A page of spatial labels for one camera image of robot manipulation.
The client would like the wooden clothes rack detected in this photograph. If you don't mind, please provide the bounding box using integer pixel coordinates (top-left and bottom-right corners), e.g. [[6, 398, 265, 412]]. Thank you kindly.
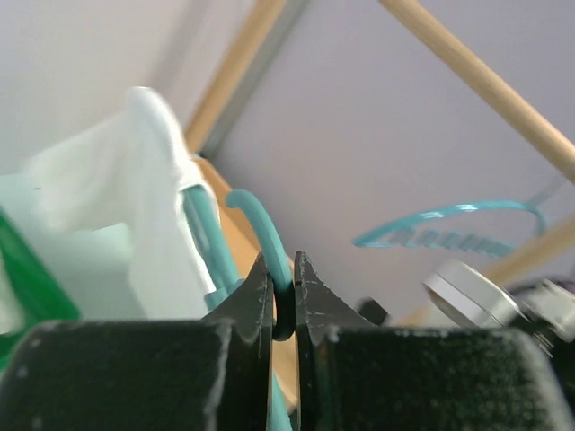
[[183, 0, 575, 414]]

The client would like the light blue hanger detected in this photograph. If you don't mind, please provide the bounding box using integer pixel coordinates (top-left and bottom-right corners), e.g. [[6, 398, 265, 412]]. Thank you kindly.
[[351, 175, 567, 259]]

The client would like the teal hanger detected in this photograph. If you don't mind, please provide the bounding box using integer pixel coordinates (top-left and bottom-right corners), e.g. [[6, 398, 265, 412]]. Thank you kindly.
[[182, 186, 295, 430]]

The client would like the white brush-stroke print t-shirt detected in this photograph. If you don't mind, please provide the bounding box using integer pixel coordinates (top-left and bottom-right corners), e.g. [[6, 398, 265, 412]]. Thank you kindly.
[[1, 87, 214, 320]]

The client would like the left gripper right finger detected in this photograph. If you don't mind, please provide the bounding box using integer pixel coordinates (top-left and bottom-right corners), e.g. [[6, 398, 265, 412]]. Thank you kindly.
[[294, 252, 574, 430]]

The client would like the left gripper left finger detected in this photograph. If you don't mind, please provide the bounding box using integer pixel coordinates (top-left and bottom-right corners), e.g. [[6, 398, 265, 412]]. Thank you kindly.
[[1, 258, 273, 430]]

